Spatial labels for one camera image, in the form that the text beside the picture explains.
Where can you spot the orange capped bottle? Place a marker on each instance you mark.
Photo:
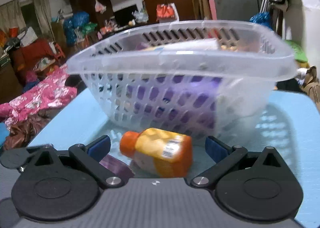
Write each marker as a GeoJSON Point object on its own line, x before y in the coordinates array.
{"type": "Point", "coordinates": [160, 152]}

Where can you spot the clear plastic perforated basket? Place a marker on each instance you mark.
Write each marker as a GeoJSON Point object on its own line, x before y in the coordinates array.
{"type": "Point", "coordinates": [248, 50]}

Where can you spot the blue plastic bag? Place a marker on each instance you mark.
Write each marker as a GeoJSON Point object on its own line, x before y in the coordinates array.
{"type": "Point", "coordinates": [263, 18]}

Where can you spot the window curtain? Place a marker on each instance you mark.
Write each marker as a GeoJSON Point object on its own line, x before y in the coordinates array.
{"type": "Point", "coordinates": [44, 17]}

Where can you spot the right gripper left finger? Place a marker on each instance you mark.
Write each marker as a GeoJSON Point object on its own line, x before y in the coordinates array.
{"type": "Point", "coordinates": [89, 157]}

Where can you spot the large purple tissue pack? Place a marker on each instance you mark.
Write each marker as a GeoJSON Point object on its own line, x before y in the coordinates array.
{"type": "Point", "coordinates": [185, 104]}

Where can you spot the flat purple tissue pack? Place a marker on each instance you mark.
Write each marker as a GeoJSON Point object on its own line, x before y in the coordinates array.
{"type": "Point", "coordinates": [117, 167]}

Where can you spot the red white hanging bag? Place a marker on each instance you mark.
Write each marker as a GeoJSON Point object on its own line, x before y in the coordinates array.
{"type": "Point", "coordinates": [167, 12]}

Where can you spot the green box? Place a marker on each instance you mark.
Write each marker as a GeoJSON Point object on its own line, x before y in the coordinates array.
{"type": "Point", "coordinates": [299, 53]}

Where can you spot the white paper roll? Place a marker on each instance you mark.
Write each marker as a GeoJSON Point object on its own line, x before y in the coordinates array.
{"type": "Point", "coordinates": [239, 104]}

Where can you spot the pink floral bedding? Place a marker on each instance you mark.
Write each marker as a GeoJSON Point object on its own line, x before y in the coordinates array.
{"type": "Point", "coordinates": [48, 94]}

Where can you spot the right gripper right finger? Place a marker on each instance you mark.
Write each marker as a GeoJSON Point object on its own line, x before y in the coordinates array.
{"type": "Point", "coordinates": [226, 158]}

